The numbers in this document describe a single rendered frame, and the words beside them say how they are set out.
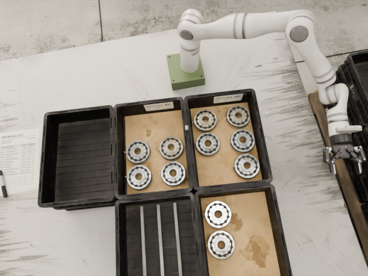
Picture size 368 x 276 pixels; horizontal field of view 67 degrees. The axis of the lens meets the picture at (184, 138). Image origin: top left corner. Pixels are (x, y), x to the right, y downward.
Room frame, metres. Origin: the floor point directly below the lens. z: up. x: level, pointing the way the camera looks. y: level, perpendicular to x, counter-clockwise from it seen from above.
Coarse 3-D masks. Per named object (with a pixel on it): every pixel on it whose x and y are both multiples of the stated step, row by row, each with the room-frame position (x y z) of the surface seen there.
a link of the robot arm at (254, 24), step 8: (248, 16) 0.69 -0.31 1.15; (256, 16) 0.68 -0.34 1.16; (264, 16) 0.67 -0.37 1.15; (272, 16) 0.67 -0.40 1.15; (280, 16) 0.66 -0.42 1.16; (288, 16) 0.65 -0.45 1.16; (312, 16) 0.60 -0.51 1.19; (248, 24) 0.66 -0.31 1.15; (256, 24) 0.65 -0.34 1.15; (264, 24) 0.65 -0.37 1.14; (272, 24) 0.65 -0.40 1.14; (280, 24) 0.64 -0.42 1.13; (248, 32) 0.64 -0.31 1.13; (256, 32) 0.64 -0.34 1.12; (264, 32) 0.64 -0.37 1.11; (272, 32) 0.64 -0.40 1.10
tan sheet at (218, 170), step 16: (192, 112) 0.50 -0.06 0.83; (224, 112) 0.47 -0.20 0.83; (192, 128) 0.43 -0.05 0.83; (224, 128) 0.40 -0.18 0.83; (208, 144) 0.34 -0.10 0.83; (224, 144) 0.33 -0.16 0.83; (208, 160) 0.27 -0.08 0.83; (224, 160) 0.26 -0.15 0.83; (208, 176) 0.20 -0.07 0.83; (224, 176) 0.19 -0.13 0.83; (256, 176) 0.17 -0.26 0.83
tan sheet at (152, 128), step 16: (160, 112) 0.53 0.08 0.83; (176, 112) 0.52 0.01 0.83; (128, 128) 0.49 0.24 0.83; (144, 128) 0.47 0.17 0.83; (160, 128) 0.46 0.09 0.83; (176, 128) 0.44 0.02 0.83; (128, 144) 0.41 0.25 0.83; (128, 160) 0.34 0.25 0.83; (160, 160) 0.31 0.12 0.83; (176, 160) 0.30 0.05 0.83; (160, 176) 0.24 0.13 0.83; (128, 192) 0.20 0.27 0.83; (144, 192) 0.19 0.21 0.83
